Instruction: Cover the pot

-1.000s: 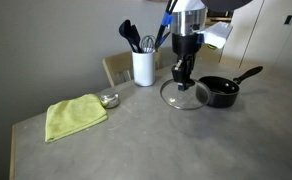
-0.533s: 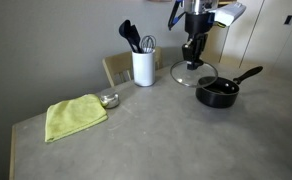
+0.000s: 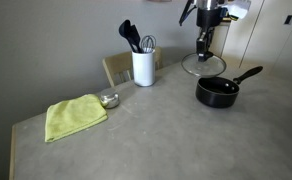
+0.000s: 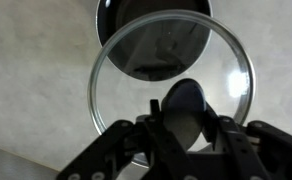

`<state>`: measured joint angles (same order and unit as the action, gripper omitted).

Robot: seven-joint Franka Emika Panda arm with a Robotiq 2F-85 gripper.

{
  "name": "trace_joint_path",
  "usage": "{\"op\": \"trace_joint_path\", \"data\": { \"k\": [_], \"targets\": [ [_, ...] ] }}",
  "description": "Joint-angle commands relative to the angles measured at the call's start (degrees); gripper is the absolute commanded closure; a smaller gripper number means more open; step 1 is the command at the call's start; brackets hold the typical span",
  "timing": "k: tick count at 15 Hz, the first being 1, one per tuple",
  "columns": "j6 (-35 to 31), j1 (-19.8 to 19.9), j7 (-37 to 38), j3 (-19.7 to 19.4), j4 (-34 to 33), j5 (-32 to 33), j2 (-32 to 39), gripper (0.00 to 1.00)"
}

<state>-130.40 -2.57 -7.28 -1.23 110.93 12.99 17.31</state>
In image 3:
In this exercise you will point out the light wooden chair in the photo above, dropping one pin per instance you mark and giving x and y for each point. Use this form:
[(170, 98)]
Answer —
[(116, 65)]

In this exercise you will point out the beige kitchen cabinet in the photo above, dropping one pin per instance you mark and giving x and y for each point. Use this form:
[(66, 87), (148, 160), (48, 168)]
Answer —
[(221, 41)]

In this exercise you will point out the black cooking spoon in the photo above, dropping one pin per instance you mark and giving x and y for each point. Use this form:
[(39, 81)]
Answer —
[(125, 30)]

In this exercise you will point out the black wall switch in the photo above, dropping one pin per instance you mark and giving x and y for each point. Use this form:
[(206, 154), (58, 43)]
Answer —
[(288, 19)]

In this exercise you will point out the white utensil holder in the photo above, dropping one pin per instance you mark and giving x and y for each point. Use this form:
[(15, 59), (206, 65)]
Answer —
[(143, 70)]

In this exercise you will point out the small round steel container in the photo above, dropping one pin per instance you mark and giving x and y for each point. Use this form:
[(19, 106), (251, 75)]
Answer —
[(109, 98)]

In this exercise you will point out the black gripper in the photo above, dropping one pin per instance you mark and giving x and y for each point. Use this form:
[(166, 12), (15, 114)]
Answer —
[(207, 18)]

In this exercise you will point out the green microfiber cloth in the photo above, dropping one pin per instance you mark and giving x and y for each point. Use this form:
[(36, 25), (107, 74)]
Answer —
[(72, 116)]

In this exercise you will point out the glass pot lid black knob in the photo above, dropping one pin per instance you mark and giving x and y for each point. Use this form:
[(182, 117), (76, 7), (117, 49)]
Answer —
[(206, 68)]

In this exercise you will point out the black spatula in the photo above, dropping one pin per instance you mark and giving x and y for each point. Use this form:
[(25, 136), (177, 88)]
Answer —
[(136, 36)]

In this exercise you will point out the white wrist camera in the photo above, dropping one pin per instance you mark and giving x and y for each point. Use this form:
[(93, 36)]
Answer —
[(238, 8)]

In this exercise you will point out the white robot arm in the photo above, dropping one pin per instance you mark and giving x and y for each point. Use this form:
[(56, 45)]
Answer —
[(207, 3)]

